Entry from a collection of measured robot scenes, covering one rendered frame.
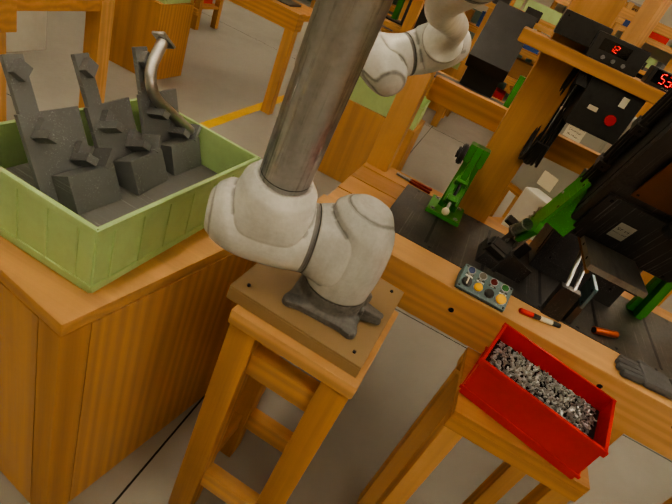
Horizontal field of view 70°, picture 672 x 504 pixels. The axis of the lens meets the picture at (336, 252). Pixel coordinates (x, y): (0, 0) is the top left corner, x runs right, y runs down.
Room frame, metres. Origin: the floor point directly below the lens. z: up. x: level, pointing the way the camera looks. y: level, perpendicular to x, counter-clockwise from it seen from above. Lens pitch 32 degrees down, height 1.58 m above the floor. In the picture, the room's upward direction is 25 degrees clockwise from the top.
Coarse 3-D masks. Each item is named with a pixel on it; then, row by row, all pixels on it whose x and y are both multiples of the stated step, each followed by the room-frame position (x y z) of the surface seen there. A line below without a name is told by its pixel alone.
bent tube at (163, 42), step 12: (156, 36) 1.24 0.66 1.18; (156, 48) 1.21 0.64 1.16; (168, 48) 1.27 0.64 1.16; (156, 60) 1.20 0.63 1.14; (144, 72) 1.18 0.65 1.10; (156, 72) 1.19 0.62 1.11; (156, 84) 1.18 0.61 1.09; (156, 96) 1.18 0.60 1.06; (168, 108) 1.21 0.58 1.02; (180, 120) 1.25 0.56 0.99; (192, 132) 1.30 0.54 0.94
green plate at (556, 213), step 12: (576, 180) 1.49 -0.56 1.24; (564, 192) 1.47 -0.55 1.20; (576, 192) 1.39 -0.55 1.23; (552, 204) 1.46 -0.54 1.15; (564, 204) 1.39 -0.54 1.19; (576, 204) 1.39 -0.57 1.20; (540, 216) 1.44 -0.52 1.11; (552, 216) 1.39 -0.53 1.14; (564, 216) 1.40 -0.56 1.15; (564, 228) 1.39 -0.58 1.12
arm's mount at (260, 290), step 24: (240, 288) 0.81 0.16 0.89; (264, 288) 0.85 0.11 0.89; (288, 288) 0.88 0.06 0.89; (384, 288) 1.05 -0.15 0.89; (264, 312) 0.79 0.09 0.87; (288, 312) 0.81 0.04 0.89; (384, 312) 0.96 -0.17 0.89; (312, 336) 0.77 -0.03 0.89; (336, 336) 0.80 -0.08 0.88; (360, 336) 0.84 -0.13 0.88; (336, 360) 0.76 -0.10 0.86; (360, 360) 0.77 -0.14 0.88
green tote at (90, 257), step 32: (0, 128) 0.89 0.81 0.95; (0, 160) 0.89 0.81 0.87; (224, 160) 1.31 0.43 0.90; (256, 160) 1.28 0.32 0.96; (0, 192) 0.75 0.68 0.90; (32, 192) 0.73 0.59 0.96; (192, 192) 0.99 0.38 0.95; (0, 224) 0.75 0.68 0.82; (32, 224) 0.74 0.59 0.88; (64, 224) 0.72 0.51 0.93; (128, 224) 0.79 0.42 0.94; (160, 224) 0.90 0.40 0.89; (192, 224) 1.03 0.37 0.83; (32, 256) 0.73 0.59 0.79; (64, 256) 0.72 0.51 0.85; (96, 256) 0.71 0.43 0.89; (128, 256) 0.81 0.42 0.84; (96, 288) 0.72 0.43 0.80
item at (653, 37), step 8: (560, 0) 10.61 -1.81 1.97; (552, 8) 10.66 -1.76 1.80; (624, 24) 10.53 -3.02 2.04; (648, 40) 10.39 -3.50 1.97; (656, 40) 10.48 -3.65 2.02; (664, 40) 10.46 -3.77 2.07; (664, 48) 10.35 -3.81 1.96; (648, 64) 10.45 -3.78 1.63; (664, 64) 10.43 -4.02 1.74; (504, 88) 11.09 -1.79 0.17; (512, 88) 10.83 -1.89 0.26
